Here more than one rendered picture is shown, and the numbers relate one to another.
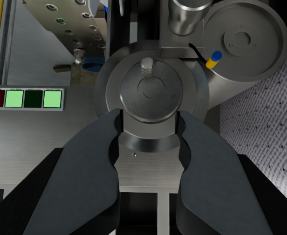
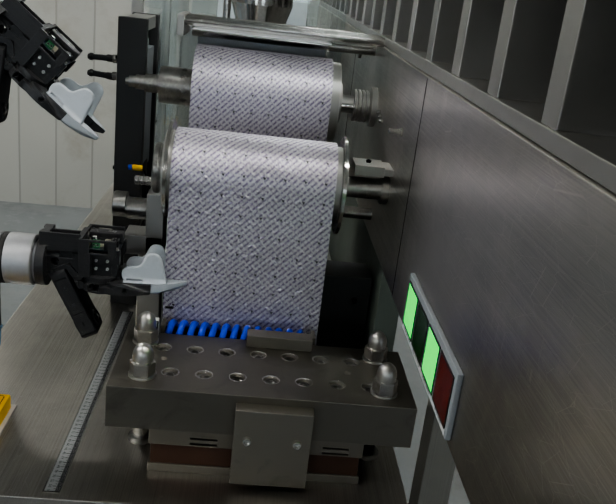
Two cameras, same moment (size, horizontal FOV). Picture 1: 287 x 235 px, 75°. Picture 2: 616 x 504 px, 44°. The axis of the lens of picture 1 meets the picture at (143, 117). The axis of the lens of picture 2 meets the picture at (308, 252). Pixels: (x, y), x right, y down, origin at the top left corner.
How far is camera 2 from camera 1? 119 cm
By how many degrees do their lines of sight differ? 85
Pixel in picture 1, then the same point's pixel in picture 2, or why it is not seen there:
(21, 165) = (463, 159)
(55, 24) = (281, 388)
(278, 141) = (201, 112)
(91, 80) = not seen: outside the picture
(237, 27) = not seen: hidden behind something
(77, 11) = (248, 359)
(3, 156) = (472, 200)
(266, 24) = not seen: hidden behind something
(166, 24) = (146, 211)
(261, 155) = (227, 102)
